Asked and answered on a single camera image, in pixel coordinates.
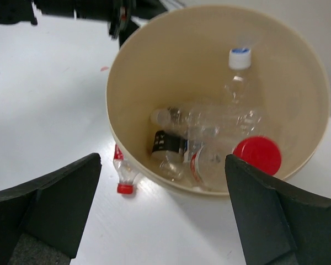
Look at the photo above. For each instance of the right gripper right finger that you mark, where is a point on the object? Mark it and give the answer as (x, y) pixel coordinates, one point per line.
(277, 222)

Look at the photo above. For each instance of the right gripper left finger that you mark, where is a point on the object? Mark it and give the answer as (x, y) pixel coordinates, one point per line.
(42, 221)

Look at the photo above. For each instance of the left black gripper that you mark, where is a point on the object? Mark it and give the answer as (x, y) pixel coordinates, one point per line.
(118, 14)

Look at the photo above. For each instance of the clear bottle red cap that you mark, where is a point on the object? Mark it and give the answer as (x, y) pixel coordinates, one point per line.
(207, 165)

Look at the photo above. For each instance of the crushed red cap bottle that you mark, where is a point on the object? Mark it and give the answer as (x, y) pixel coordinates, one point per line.
(126, 171)

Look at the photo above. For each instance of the blue label clear bottle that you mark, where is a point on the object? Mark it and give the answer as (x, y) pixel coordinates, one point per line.
(239, 113)

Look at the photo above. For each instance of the small black label bottle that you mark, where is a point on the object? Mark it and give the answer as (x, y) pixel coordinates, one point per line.
(168, 149)

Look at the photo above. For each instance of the clear bottle white cap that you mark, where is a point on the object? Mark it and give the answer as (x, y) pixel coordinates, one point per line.
(182, 118)

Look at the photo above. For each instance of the beige round bin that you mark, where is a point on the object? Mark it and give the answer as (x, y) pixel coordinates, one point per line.
(183, 55)

